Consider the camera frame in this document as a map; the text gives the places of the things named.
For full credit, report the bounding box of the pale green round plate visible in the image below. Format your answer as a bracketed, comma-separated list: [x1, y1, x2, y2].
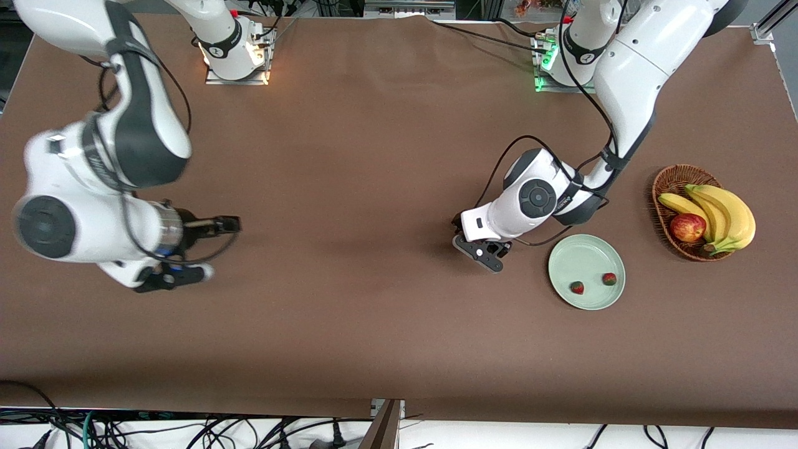
[548, 234, 626, 311]

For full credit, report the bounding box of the brown table cover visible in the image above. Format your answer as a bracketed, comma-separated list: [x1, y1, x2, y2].
[0, 12, 798, 431]

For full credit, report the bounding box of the red apple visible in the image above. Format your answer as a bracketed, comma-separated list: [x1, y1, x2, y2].
[670, 213, 707, 243]

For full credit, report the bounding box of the brown wicker basket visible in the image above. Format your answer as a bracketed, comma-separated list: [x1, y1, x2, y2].
[651, 164, 743, 262]

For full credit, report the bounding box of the yellow banana bunch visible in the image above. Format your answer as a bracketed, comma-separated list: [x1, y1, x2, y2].
[658, 184, 757, 256]

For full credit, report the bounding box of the orange flower decoration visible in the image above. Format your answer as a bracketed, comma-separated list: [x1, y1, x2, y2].
[514, 0, 565, 17]

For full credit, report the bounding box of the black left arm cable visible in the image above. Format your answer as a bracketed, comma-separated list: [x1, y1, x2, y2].
[476, 0, 624, 248]

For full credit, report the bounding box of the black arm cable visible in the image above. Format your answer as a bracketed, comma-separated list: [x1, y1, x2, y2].
[476, 0, 624, 248]
[81, 53, 241, 266]

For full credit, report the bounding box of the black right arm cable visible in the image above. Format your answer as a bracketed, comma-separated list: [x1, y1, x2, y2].
[81, 53, 241, 266]

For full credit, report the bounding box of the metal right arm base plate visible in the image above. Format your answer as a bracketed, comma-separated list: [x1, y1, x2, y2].
[204, 28, 271, 86]

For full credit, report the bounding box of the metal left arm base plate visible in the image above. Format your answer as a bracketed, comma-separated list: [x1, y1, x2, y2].
[534, 34, 599, 95]

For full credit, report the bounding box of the grey base cable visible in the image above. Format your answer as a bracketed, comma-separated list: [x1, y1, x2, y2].
[267, 17, 299, 52]

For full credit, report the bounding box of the long black base cable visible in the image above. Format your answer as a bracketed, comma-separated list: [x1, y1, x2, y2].
[429, 21, 550, 56]

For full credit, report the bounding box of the black looping floor cable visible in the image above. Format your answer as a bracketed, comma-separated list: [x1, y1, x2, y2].
[0, 380, 64, 437]

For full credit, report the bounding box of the grey metal rail box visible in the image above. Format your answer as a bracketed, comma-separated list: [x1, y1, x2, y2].
[363, 0, 456, 19]

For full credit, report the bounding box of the aluminium frame corner profile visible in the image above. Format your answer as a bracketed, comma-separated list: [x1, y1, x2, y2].
[751, 0, 798, 45]

